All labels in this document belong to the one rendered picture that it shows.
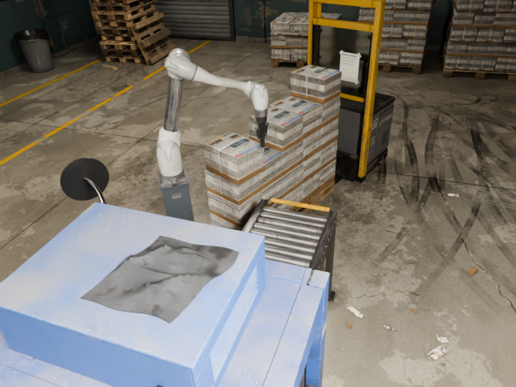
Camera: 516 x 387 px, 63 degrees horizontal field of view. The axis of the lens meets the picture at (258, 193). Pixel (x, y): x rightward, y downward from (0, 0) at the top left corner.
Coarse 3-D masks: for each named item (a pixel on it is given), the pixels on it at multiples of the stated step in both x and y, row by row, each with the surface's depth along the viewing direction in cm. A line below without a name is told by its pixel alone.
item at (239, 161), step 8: (240, 144) 321; (248, 144) 320; (256, 144) 320; (224, 152) 311; (232, 152) 310; (240, 152) 310; (248, 152) 310; (256, 152) 316; (224, 160) 314; (232, 160) 308; (240, 160) 306; (248, 160) 313; (256, 160) 321; (224, 168) 318; (232, 168) 311; (240, 168) 311; (248, 168) 317; (256, 168) 324; (232, 176) 315; (240, 176) 314
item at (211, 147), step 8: (224, 136) 334; (232, 136) 333; (240, 136) 333; (208, 144) 322; (216, 144) 322; (224, 144) 322; (208, 152) 325; (216, 152) 318; (208, 160) 330; (216, 160) 323; (216, 168) 327
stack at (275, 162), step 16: (304, 144) 378; (320, 144) 400; (272, 160) 347; (288, 160) 366; (208, 176) 344; (256, 176) 337; (272, 176) 355; (288, 176) 374; (304, 176) 396; (208, 192) 354; (224, 192) 337; (240, 192) 328; (272, 192) 362; (304, 192) 407; (224, 208) 350; (240, 208) 335; (288, 208) 395; (224, 224) 361
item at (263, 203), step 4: (260, 200) 303; (264, 200) 303; (260, 204) 299; (264, 204) 299; (256, 208) 295; (260, 208) 295; (256, 212) 292; (260, 212) 292; (252, 216) 288; (256, 216) 288; (248, 220) 284; (252, 220) 284; (256, 220) 286; (248, 224) 280; (252, 224) 280; (244, 228) 277; (248, 228) 277; (248, 232) 274
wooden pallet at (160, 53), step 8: (152, 16) 883; (160, 16) 910; (136, 24) 829; (144, 24) 854; (152, 24) 899; (160, 24) 924; (136, 32) 841; (144, 32) 870; (152, 32) 891; (160, 32) 902; (168, 32) 929; (144, 40) 847; (152, 40) 871; (168, 40) 943; (144, 48) 860; (152, 48) 887; (168, 48) 921; (144, 56) 857; (152, 56) 884; (160, 56) 891
